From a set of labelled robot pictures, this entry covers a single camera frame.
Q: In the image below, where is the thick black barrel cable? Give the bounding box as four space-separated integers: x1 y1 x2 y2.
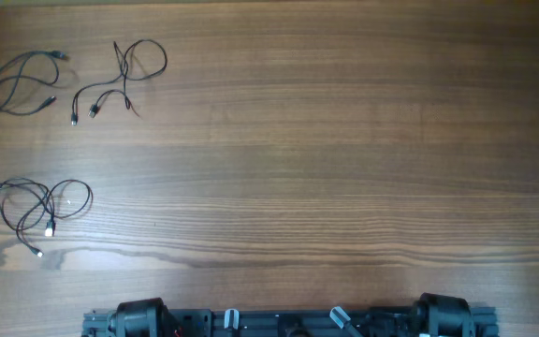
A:
0 49 68 117

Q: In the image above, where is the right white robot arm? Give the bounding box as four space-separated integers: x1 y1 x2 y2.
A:
410 293 475 337

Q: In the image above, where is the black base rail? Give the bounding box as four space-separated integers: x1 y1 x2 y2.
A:
81 307 500 337

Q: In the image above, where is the black cable bundle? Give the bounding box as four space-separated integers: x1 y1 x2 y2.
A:
0 176 95 259

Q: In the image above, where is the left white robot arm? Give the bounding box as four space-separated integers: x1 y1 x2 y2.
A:
107 298 173 337

